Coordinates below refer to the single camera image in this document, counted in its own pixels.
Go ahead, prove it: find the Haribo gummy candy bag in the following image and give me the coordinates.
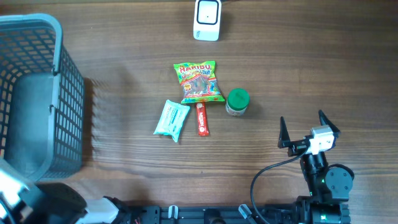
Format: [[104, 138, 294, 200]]
[[174, 60, 225, 104]]

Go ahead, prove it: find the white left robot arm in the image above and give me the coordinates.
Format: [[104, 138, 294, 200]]
[[1, 159, 136, 224]]

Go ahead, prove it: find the grey plastic mesh basket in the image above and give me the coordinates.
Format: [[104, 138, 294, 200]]
[[1, 14, 85, 180]]

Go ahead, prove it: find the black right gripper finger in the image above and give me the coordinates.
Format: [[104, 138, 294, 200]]
[[318, 110, 341, 137], [277, 116, 292, 148]]

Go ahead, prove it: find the green lid jar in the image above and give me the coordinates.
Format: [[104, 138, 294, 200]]
[[226, 88, 250, 116]]

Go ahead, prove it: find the red Nescafe stick sachet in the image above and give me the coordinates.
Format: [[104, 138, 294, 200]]
[[196, 103, 210, 136]]

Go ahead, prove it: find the teal wet wipes pack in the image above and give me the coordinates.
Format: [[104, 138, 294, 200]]
[[154, 100, 190, 142]]

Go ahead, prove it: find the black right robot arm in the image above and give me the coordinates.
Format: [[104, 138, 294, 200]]
[[275, 110, 354, 224]]

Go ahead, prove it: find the white barcode scanner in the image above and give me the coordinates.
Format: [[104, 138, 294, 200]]
[[193, 0, 222, 42]]

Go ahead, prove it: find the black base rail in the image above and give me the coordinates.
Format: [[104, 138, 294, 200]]
[[124, 205, 351, 224]]

